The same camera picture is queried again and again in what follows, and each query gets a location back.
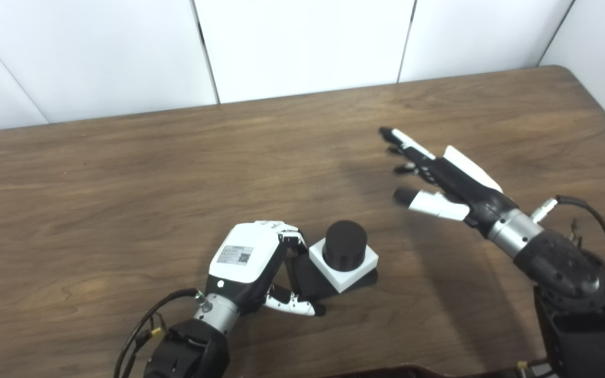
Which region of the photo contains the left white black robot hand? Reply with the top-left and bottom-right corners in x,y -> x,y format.
205,220 -> 327,317

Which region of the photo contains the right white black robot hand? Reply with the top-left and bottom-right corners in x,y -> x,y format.
379,127 -> 518,232

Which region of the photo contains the white square piece with hole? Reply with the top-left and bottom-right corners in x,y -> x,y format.
309,238 -> 379,293

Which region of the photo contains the black peg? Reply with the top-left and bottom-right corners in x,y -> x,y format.
284,220 -> 379,301

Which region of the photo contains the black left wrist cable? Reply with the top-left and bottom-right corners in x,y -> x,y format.
113,288 -> 201,378

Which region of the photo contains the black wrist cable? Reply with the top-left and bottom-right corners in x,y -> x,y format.
531,195 -> 605,279
113,288 -> 201,378

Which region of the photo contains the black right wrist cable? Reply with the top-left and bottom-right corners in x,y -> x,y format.
531,195 -> 605,279

